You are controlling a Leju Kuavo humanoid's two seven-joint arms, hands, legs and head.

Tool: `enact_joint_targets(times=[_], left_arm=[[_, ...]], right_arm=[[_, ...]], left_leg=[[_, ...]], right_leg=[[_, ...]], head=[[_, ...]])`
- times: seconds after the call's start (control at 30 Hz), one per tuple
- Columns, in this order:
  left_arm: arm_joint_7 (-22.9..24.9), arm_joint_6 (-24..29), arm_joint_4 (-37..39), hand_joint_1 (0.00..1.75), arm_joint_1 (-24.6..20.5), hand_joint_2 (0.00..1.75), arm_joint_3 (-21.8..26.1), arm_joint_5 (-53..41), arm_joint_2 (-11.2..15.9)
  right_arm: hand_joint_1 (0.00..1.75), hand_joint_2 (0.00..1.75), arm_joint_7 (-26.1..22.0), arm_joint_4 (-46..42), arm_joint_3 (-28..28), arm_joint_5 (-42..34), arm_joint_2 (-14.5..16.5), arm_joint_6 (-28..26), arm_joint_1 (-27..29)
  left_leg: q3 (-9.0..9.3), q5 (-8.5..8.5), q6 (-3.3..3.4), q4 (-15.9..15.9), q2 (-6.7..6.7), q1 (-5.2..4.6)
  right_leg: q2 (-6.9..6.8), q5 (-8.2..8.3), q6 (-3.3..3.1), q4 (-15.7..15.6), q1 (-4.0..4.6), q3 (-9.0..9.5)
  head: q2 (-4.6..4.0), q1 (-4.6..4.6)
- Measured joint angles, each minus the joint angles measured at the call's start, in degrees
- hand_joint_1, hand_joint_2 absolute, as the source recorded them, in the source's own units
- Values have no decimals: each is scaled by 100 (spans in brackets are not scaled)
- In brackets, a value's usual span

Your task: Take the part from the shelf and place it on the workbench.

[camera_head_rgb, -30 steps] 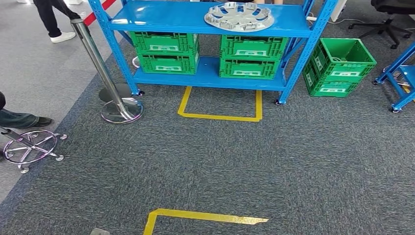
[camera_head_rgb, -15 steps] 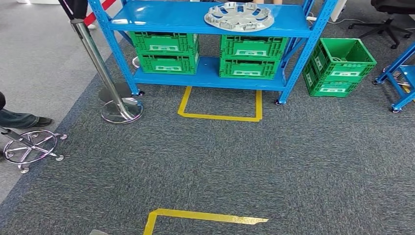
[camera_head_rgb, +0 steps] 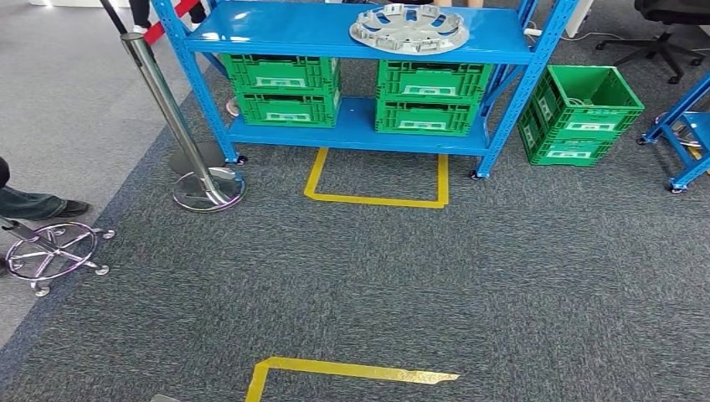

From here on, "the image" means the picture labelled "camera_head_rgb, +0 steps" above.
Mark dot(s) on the blue metal shelf rack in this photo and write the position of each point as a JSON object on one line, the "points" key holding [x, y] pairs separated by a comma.
{"points": [[693, 166], [288, 30]]}

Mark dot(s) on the grey wheel hubcap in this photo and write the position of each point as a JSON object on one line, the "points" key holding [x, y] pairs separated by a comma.
{"points": [[410, 30]]}

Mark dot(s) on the person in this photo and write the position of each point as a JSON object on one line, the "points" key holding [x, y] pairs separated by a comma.
{"points": [[455, 3], [138, 14], [28, 202]]}

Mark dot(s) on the white power strip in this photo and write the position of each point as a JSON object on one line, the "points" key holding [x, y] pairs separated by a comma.
{"points": [[532, 32]]}

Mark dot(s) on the red barrier belt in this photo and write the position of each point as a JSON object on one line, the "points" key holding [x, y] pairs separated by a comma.
{"points": [[166, 25]]}

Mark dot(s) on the open green plastic crate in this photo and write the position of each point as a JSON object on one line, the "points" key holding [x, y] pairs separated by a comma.
{"points": [[599, 86]]}

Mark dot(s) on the white panel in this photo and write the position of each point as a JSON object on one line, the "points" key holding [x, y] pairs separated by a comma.
{"points": [[579, 16]]}

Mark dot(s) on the black barrier belt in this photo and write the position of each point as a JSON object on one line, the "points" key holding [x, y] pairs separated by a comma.
{"points": [[113, 16]]}

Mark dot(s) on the chrome stool base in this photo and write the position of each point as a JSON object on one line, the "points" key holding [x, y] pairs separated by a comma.
{"points": [[50, 258]]}

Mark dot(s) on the white plinth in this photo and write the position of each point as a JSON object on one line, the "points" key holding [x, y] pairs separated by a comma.
{"points": [[83, 3]]}

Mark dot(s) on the black office chair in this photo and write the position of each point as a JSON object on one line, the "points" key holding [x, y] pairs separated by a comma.
{"points": [[665, 16]]}

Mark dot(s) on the chrome stanchion post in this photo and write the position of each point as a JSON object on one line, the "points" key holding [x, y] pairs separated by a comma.
{"points": [[161, 100]]}

